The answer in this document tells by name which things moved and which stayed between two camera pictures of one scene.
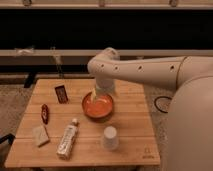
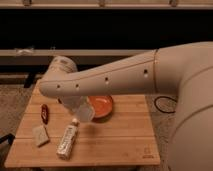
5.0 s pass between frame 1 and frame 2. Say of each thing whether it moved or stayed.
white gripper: moved
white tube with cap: stayed
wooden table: stayed
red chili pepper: stayed
